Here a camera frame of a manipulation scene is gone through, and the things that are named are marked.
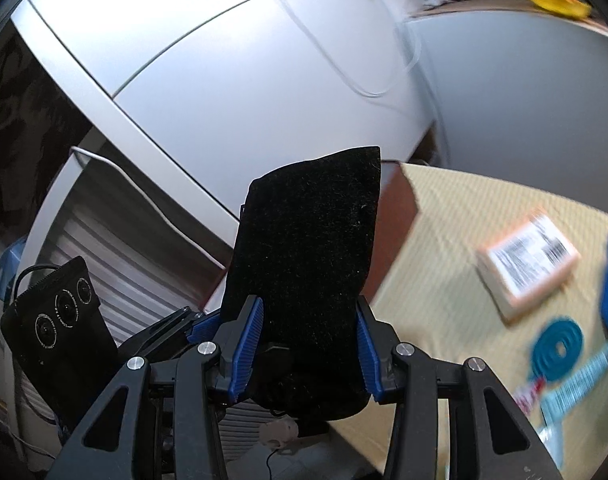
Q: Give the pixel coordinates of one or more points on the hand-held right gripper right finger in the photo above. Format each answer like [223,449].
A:
[370,360]

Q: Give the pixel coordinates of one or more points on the red-brown cardboard box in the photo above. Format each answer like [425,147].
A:
[396,195]

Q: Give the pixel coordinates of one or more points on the red and white packet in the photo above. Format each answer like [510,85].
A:
[529,395]

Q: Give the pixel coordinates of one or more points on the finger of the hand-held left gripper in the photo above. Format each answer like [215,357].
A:
[204,327]

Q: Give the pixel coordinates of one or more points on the white corner conduit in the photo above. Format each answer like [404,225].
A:
[436,120]

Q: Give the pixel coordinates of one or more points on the black cloth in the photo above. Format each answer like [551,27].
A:
[304,240]

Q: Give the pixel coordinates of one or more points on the yellow plastic object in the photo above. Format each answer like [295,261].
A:
[559,5]

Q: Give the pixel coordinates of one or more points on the teal collapsible funnel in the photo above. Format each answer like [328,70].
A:
[541,355]

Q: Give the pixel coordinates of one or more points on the striped yellow tablecloth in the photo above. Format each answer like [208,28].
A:
[434,285]

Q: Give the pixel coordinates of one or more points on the white ribbed radiator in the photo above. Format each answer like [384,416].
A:
[109,270]

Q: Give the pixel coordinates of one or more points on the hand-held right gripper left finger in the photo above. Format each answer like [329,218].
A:
[244,355]

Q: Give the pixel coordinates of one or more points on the white labelled package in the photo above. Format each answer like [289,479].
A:
[524,260]

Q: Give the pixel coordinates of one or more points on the white round adapter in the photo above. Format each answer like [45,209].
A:
[279,435]

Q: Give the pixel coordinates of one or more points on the dark patterned cloth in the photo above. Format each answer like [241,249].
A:
[29,125]

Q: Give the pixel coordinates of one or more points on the light blue tube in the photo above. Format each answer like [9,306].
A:
[574,390]

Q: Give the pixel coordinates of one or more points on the blue plastic object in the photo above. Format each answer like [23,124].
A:
[11,265]

